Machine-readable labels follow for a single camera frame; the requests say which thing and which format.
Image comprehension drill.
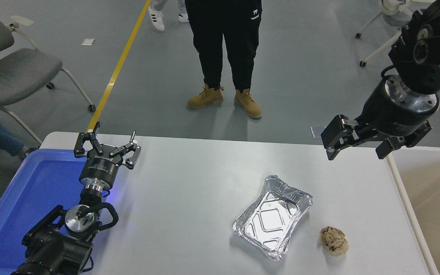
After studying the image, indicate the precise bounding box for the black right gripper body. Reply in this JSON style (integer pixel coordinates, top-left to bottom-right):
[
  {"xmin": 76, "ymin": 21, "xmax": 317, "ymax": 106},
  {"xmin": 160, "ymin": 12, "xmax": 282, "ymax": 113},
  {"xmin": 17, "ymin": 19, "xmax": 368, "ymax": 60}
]
[{"xmin": 357, "ymin": 78, "xmax": 433, "ymax": 139}]

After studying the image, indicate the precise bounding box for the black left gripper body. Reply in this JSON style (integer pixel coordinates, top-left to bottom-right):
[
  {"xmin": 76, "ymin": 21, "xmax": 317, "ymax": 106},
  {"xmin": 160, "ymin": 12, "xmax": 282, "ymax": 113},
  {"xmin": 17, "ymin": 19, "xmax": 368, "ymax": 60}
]
[{"xmin": 79, "ymin": 150, "xmax": 124, "ymax": 189}]

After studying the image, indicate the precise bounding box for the rectangular foil tray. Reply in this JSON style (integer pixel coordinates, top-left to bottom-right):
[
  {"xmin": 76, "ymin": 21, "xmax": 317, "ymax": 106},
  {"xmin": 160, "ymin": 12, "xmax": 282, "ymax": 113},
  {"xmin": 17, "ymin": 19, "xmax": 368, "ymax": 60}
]
[{"xmin": 232, "ymin": 175, "xmax": 313, "ymax": 261}]

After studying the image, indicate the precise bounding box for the blue plastic tray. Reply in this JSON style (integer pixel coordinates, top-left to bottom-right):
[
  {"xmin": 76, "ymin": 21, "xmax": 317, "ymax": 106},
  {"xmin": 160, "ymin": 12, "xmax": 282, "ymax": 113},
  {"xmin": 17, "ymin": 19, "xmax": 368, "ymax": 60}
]
[{"xmin": 0, "ymin": 148, "xmax": 108, "ymax": 272}]

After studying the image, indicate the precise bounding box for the large pale bin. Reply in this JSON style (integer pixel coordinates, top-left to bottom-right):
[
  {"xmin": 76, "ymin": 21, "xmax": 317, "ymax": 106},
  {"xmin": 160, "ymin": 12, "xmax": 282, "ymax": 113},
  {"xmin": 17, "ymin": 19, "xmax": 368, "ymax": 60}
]
[{"xmin": 386, "ymin": 147, "xmax": 440, "ymax": 275}]

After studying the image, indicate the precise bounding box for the white-framed wheeled chair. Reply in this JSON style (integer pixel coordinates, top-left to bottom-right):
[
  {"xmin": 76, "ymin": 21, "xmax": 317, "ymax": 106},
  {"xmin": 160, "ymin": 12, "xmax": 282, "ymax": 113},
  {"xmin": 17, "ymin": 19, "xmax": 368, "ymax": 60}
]
[{"xmin": 355, "ymin": 0, "xmax": 434, "ymax": 68}]

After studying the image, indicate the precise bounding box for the person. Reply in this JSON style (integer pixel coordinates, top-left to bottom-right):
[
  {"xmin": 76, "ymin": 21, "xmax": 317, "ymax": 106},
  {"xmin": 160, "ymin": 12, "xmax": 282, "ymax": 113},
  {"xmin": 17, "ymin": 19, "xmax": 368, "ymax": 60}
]
[
  {"xmin": 184, "ymin": 0, "xmax": 263, "ymax": 120},
  {"xmin": 147, "ymin": 0, "xmax": 189, "ymax": 32},
  {"xmin": 0, "ymin": 121, "xmax": 38, "ymax": 161}
]

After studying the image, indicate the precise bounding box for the grey office chair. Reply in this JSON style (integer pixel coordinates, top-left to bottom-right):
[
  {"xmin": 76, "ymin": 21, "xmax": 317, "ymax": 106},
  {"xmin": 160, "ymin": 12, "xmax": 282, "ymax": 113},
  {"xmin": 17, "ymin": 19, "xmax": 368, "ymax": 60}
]
[{"xmin": 0, "ymin": 0, "xmax": 96, "ymax": 144}]

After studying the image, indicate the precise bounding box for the crumpled tan paper ball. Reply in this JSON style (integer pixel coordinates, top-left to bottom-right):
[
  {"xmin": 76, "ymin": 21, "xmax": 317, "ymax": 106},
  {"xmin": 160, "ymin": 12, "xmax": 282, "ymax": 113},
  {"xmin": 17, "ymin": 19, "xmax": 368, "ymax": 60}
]
[{"xmin": 319, "ymin": 226, "xmax": 349, "ymax": 257}]

